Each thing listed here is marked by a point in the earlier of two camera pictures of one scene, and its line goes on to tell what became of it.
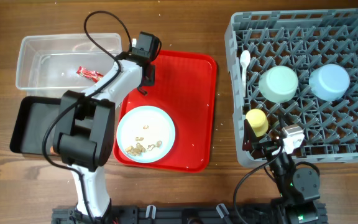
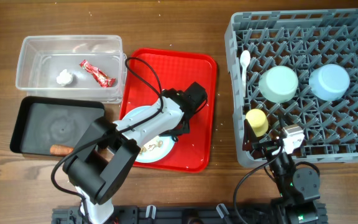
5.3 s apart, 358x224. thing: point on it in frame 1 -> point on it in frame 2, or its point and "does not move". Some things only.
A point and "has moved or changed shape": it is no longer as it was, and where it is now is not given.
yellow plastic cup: (258, 121) does not move
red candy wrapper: (94, 75) has moved or changed shape
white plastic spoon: (245, 57) does not move
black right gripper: (265, 146) does not move
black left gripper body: (152, 79) -> (181, 130)
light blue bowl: (329, 82) does not move
